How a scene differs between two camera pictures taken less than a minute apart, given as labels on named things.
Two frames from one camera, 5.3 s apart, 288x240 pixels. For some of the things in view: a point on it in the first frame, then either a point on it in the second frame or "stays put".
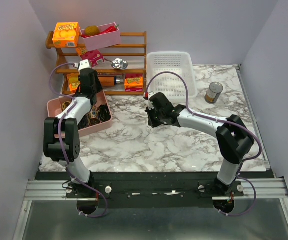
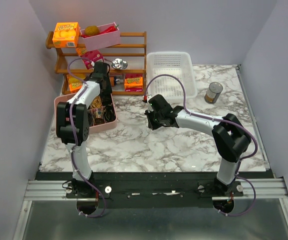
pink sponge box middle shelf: [94, 57] stays put
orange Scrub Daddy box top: [66, 34] stays put
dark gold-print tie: [104, 113] -> [109, 113]
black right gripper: [152, 123] stays put
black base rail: [151, 190] stays put
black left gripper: [98, 84] -> [108, 90]
